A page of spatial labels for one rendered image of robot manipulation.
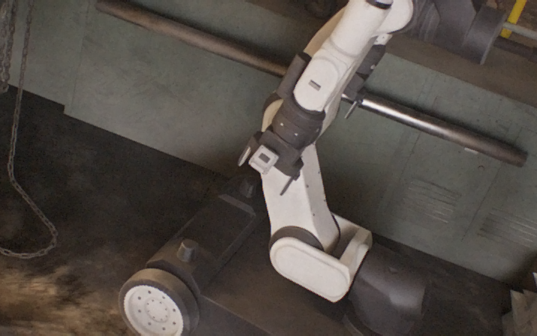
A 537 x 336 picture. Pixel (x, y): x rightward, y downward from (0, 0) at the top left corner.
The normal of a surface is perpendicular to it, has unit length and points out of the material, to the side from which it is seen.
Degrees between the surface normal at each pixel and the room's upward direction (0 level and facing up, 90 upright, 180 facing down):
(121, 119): 90
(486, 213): 90
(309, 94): 90
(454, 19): 90
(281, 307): 0
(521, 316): 64
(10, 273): 0
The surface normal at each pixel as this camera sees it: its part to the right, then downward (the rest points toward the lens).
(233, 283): 0.26, -0.81
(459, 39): -0.48, 0.69
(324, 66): -0.41, 0.40
